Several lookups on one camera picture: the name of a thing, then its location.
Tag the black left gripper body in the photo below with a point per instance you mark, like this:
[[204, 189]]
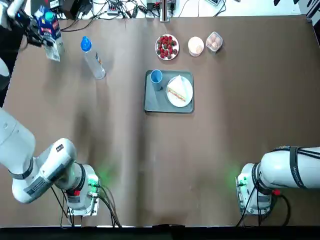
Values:
[[26, 23]]

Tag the blue milk carton green cap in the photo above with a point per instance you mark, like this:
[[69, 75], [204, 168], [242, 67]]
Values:
[[51, 30]]

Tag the triangular sandwich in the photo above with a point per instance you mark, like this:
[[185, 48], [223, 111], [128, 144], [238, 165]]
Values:
[[177, 90]]

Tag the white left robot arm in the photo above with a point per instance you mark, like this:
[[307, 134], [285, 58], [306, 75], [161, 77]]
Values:
[[50, 165]]

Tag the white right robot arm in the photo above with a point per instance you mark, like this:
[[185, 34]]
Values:
[[282, 170]]

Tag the blue cup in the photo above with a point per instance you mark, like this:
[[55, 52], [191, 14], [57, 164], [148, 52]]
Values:
[[157, 80]]

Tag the grey rectangular tray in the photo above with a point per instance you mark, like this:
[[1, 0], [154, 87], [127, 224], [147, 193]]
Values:
[[155, 102]]

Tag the white plate under strawberries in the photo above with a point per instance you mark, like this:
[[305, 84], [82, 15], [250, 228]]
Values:
[[176, 55]]

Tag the white round plate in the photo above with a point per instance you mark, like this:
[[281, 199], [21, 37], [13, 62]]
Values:
[[188, 95]]

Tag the black router red logo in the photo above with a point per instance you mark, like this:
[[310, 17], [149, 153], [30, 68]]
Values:
[[53, 3]]

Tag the dark brown box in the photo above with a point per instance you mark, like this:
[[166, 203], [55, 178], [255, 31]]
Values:
[[68, 8]]

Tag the black power adapter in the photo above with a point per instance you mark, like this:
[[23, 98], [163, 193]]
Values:
[[82, 7]]

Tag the clear bottle blue cap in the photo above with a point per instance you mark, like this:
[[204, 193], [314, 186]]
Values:
[[93, 60]]

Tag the grey usb hub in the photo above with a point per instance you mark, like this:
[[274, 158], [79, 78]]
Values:
[[113, 10]]

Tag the red strawberries heap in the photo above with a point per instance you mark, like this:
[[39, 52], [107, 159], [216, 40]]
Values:
[[166, 47]]

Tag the brown egg in bowl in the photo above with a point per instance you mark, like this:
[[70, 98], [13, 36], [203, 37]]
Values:
[[198, 49]]

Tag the clear plastic egg box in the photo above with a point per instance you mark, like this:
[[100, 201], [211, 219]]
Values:
[[208, 48]]

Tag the aluminium post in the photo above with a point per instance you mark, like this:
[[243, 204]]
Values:
[[166, 11]]

